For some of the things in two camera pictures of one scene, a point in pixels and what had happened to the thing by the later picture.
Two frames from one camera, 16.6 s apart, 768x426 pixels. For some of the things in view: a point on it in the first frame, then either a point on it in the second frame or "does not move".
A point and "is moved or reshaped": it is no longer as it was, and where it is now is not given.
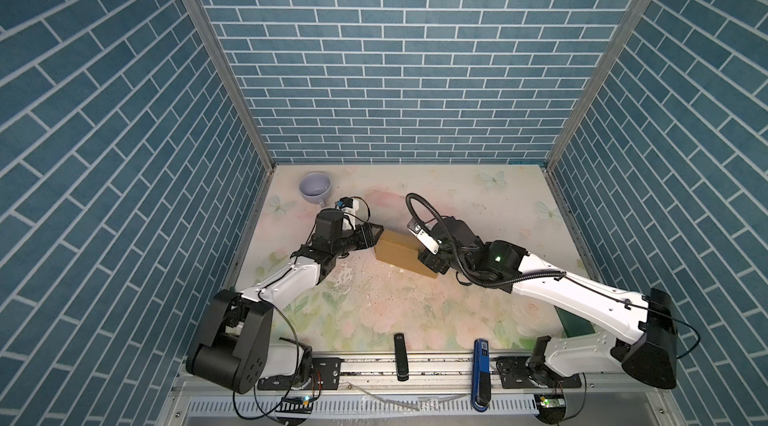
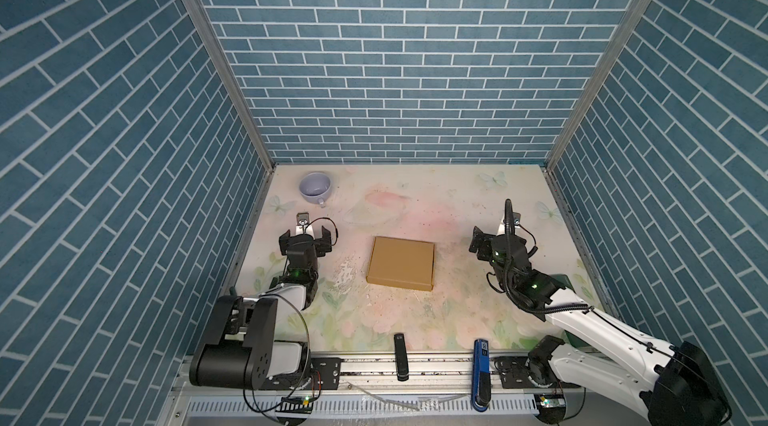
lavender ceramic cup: [314, 187] does not move
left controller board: [296, 405] does not move
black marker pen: [400, 357] does not move
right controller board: [552, 402] does not move
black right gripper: [428, 259] -> [488, 242]
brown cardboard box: [401, 249] is moved or reshaped
